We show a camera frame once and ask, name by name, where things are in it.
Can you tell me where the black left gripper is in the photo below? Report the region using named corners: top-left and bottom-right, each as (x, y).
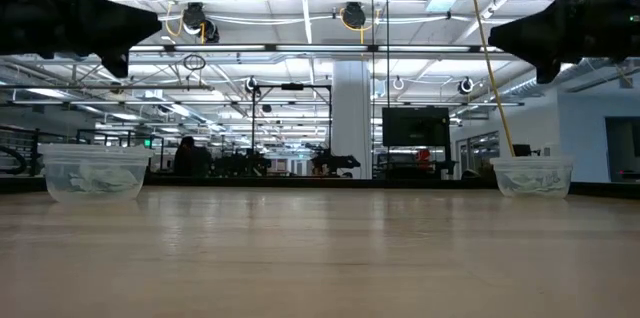
top-left (39, 0), bottom-right (164, 79)

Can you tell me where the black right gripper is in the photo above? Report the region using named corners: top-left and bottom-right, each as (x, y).
top-left (487, 0), bottom-right (632, 85)

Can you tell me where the ceiling air vent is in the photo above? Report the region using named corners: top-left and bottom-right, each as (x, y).
top-left (424, 0), bottom-right (459, 13)

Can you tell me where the clear plastic container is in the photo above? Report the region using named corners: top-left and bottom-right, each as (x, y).
top-left (37, 142), bottom-right (155, 204)
top-left (489, 155), bottom-right (575, 199)

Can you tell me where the person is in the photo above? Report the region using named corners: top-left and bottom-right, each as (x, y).
top-left (172, 135), bottom-right (212, 177)

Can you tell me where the large black monitor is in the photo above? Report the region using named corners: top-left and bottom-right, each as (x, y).
top-left (382, 106), bottom-right (451, 148)

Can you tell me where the black metal railing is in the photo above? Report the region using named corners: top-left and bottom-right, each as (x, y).
top-left (0, 125), bottom-right (42, 177)

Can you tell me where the black overhead light bar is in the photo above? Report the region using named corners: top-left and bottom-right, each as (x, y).
top-left (128, 43), bottom-right (504, 54)

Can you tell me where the white building column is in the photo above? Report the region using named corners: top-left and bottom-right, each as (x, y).
top-left (332, 60), bottom-right (373, 180)

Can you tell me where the black ceiling cable reel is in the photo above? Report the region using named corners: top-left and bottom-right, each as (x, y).
top-left (339, 1), bottom-right (382, 33)
top-left (180, 1), bottom-right (220, 44)

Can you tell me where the black hanging cable loop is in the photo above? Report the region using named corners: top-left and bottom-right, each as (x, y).
top-left (182, 53), bottom-right (207, 72)

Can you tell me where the yellow hanging cable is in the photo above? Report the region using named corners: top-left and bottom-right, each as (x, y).
top-left (464, 0), bottom-right (516, 159)

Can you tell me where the dark wall window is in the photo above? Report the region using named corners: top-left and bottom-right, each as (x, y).
top-left (604, 116), bottom-right (640, 183)

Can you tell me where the black vertical hanging cable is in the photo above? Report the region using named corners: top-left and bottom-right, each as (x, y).
top-left (370, 0), bottom-right (376, 179)
top-left (385, 0), bottom-right (391, 179)

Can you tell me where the black robot rig frame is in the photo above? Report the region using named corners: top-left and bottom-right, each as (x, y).
top-left (251, 82), bottom-right (333, 179)

